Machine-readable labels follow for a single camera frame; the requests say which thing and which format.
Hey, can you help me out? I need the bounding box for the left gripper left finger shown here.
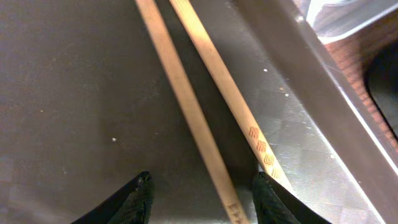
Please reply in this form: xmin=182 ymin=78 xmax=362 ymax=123
xmin=73 ymin=171 xmax=154 ymax=224

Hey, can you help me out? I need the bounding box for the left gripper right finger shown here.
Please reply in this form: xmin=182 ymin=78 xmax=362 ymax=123
xmin=252 ymin=172 xmax=330 ymax=224

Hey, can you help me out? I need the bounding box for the wooden chopstick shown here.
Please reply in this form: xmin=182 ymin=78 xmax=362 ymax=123
xmin=170 ymin=0 xmax=295 ymax=194
xmin=135 ymin=0 xmax=249 ymax=224

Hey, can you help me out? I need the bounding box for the black waste tray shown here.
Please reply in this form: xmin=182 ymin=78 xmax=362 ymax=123
xmin=365 ymin=41 xmax=397 ymax=139

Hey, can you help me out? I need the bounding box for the brown serving tray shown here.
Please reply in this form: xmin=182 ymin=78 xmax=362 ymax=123
xmin=1 ymin=1 xmax=397 ymax=223

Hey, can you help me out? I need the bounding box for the clear plastic bin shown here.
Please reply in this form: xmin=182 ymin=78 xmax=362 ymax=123
xmin=294 ymin=0 xmax=397 ymax=44

